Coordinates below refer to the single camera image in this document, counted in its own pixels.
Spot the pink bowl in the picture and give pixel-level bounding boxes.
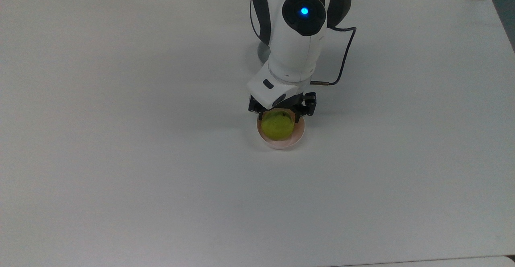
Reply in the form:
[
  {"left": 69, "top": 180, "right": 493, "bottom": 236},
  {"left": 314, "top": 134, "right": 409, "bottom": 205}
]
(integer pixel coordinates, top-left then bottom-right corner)
[{"left": 257, "top": 111, "right": 306, "bottom": 150}]

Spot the green pear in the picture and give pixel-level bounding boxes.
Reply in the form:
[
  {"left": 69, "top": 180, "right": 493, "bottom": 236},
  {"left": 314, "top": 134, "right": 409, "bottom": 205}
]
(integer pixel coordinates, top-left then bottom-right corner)
[{"left": 261, "top": 110, "right": 295, "bottom": 142}]

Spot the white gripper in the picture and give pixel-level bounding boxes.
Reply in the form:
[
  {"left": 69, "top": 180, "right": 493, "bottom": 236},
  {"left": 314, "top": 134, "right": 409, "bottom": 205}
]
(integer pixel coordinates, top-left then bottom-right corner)
[{"left": 246, "top": 63, "right": 317, "bottom": 124}]

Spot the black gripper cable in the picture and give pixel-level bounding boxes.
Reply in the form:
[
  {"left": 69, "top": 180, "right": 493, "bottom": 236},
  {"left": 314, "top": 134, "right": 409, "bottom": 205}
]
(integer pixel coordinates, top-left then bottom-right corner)
[{"left": 309, "top": 26, "right": 357, "bottom": 87}]

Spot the grey bowl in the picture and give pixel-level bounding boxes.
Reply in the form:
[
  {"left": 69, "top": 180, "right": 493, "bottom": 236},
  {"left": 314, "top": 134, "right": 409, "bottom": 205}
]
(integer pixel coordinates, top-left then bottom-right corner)
[{"left": 257, "top": 42, "right": 271, "bottom": 65}]

